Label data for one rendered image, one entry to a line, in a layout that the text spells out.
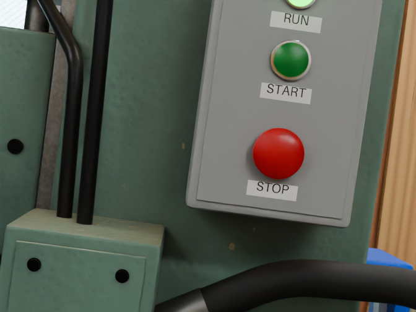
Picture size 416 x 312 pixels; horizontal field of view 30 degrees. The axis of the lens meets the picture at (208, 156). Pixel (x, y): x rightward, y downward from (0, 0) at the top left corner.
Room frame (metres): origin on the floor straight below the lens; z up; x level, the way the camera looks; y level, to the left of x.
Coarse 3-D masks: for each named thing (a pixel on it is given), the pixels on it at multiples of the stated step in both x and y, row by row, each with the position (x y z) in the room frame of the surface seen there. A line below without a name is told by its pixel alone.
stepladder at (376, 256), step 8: (368, 248) 1.51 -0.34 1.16; (376, 248) 1.53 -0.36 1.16; (368, 256) 1.41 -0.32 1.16; (376, 256) 1.42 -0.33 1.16; (384, 256) 1.44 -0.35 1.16; (392, 256) 1.45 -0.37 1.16; (376, 264) 1.37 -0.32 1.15; (384, 264) 1.37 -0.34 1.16; (392, 264) 1.38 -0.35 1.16; (400, 264) 1.38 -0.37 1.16; (408, 264) 1.39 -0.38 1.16; (376, 304) 1.43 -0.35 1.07; (384, 304) 1.43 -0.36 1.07
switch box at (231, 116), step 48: (240, 0) 0.46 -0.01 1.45; (336, 0) 0.46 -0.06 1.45; (240, 48) 0.46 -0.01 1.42; (336, 48) 0.46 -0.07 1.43; (240, 96) 0.46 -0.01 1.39; (336, 96) 0.46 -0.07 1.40; (240, 144) 0.46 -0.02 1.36; (336, 144) 0.46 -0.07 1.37; (192, 192) 0.46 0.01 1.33; (240, 192) 0.46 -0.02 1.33; (336, 192) 0.46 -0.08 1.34
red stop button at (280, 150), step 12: (264, 132) 0.45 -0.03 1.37; (276, 132) 0.45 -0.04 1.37; (288, 132) 0.45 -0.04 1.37; (264, 144) 0.45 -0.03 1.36; (276, 144) 0.45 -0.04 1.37; (288, 144) 0.45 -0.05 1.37; (300, 144) 0.45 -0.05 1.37; (264, 156) 0.45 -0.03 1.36; (276, 156) 0.45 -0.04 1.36; (288, 156) 0.45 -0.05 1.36; (300, 156) 0.45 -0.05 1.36; (264, 168) 0.45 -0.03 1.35; (276, 168) 0.45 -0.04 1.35; (288, 168) 0.45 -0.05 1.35
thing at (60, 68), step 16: (64, 0) 0.55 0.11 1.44; (64, 16) 0.55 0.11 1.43; (64, 64) 0.55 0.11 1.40; (64, 80) 0.55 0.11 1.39; (48, 112) 0.55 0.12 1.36; (48, 128) 0.55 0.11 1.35; (48, 144) 0.55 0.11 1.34; (48, 160) 0.55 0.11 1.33; (48, 176) 0.55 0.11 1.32; (48, 192) 0.55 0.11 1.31; (48, 208) 0.55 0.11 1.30
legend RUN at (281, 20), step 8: (272, 16) 0.46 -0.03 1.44; (280, 16) 0.46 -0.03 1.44; (288, 16) 0.46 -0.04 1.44; (296, 16) 0.46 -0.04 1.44; (304, 16) 0.46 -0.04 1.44; (272, 24) 0.46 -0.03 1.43; (280, 24) 0.46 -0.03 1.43; (288, 24) 0.46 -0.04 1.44; (296, 24) 0.46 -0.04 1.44; (304, 24) 0.46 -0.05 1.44; (312, 24) 0.46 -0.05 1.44; (320, 24) 0.46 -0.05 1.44
